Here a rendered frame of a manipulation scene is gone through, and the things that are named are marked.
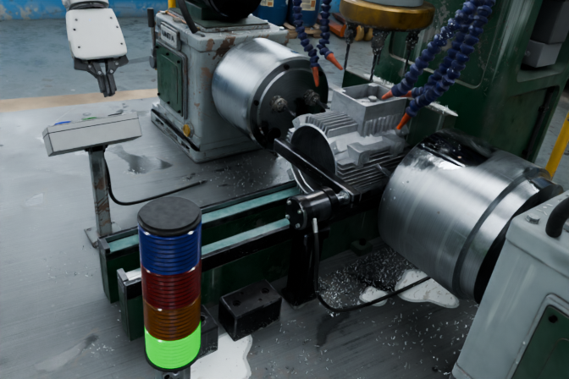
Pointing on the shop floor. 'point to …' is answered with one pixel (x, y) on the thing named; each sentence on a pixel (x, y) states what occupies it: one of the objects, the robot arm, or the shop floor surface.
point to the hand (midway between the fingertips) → (107, 85)
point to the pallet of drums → (275, 5)
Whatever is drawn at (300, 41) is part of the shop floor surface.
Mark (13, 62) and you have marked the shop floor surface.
